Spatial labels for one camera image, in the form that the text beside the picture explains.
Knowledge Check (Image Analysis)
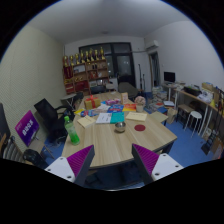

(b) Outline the purple sign board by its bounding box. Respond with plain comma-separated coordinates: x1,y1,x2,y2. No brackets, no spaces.
14,110,41,148

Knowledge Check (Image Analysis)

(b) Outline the teal book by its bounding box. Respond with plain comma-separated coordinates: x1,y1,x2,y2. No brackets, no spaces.
109,111,126,125

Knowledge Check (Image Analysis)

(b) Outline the small steel cup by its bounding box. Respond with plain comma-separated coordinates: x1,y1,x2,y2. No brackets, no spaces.
114,121,127,134

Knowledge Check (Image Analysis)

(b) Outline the light wooden chair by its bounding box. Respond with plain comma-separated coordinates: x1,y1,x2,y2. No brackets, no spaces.
29,138,56,160

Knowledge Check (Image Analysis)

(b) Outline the pile of books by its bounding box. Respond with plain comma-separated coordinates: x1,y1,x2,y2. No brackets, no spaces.
151,86,168,108

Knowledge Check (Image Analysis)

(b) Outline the white round stool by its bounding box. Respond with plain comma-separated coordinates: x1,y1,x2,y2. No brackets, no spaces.
184,110,204,138

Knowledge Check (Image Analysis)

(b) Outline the pink flower bouquet pot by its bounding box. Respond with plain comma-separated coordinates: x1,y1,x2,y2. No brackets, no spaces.
133,95,147,113

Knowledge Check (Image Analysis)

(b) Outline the white desk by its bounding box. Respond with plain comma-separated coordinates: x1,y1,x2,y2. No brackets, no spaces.
161,82,181,102

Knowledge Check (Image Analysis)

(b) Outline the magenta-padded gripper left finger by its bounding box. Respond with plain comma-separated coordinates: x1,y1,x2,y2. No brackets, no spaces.
44,144,96,188

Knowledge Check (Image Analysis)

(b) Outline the white paper sheet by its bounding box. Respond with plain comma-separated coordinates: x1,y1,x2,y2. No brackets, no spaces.
94,103,110,114

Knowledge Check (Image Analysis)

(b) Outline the black computer monitor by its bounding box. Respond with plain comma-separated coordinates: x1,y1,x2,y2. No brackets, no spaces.
163,71,177,84

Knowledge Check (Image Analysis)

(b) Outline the black office chair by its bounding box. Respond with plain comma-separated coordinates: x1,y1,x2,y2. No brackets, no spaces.
33,97,73,143

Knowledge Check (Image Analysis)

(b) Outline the blue red patterned book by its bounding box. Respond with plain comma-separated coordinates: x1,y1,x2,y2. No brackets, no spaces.
79,109,99,118

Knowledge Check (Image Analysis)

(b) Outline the flat round red coaster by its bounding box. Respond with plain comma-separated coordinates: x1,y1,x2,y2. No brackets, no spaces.
133,124,147,132

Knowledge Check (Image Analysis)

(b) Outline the orange yellow book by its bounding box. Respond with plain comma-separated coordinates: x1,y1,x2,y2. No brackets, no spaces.
122,103,138,113

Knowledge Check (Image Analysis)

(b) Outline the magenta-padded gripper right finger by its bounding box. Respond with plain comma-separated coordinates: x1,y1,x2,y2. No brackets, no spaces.
131,143,185,186

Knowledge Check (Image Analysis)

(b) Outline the brown chair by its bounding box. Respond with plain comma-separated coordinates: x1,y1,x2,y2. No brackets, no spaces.
117,81,139,100

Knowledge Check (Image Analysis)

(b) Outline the beige envelope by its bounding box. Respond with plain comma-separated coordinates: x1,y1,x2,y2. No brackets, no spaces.
76,115,97,129
125,111,148,122

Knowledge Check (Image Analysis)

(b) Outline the black thin stand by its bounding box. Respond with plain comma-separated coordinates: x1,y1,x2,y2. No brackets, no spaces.
138,63,147,91

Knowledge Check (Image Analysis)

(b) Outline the small grey folding table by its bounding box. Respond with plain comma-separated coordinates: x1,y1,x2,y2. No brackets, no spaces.
60,93,78,108

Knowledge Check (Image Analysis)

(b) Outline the wooden shelf unit with trophies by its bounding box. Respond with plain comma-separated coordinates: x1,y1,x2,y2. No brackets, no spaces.
62,46,111,96

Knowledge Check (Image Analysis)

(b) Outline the black printer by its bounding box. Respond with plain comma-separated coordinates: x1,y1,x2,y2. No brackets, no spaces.
183,85,202,97

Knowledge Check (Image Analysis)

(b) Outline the small standing card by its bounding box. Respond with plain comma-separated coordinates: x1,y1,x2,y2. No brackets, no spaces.
120,92,130,105

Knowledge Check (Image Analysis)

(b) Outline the pink box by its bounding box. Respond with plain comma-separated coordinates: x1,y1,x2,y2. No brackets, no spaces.
105,98,122,106

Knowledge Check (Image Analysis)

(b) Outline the long wooden side desk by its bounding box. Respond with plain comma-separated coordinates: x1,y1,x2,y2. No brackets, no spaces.
173,87,224,134

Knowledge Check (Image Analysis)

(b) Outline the small wooden-top bench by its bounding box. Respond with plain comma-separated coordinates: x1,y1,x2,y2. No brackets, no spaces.
176,103,195,125

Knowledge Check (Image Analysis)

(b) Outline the white book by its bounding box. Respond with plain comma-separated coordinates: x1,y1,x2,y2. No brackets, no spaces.
95,112,113,125

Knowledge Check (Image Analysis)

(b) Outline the white air conditioner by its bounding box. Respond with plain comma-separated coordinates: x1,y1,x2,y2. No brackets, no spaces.
144,39,160,52

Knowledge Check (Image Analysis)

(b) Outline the green drink bottle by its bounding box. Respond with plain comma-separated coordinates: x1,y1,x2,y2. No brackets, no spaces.
63,115,81,146

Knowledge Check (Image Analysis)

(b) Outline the low wooden side table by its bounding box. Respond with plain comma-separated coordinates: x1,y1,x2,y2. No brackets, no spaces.
149,110,169,124

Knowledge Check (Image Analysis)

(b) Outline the yellow gift box red ribbon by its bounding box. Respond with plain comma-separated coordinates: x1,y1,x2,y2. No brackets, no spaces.
83,94,102,111

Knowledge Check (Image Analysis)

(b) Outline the black bag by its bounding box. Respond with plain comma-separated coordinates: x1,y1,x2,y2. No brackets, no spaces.
22,148,49,169

